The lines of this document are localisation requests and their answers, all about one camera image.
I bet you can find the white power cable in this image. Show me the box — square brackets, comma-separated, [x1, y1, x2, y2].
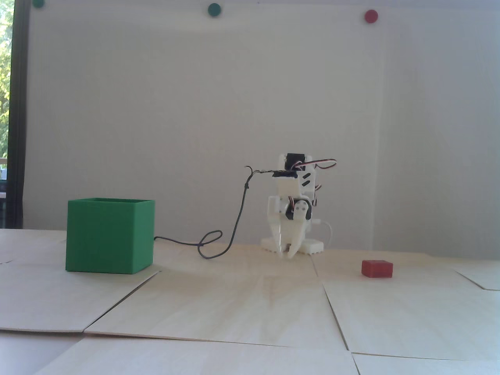
[314, 221, 333, 250]

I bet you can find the green open box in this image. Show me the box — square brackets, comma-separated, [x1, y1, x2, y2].
[65, 198, 155, 275]

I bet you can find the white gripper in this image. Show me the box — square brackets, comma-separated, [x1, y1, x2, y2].
[268, 195, 314, 259]

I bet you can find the dark window frame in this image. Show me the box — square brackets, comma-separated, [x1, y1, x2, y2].
[10, 0, 31, 229]

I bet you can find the light plywood sheet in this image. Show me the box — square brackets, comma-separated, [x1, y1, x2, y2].
[84, 242, 350, 350]
[352, 352, 500, 375]
[35, 337, 360, 375]
[453, 258, 500, 290]
[0, 262, 161, 333]
[312, 252, 500, 362]

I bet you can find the red block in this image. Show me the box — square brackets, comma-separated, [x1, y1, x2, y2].
[361, 260, 393, 278]

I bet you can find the red white servo wire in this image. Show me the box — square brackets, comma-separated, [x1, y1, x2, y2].
[297, 158, 337, 171]

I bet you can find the thin black camera cable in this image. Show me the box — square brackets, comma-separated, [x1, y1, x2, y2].
[154, 166, 274, 259]

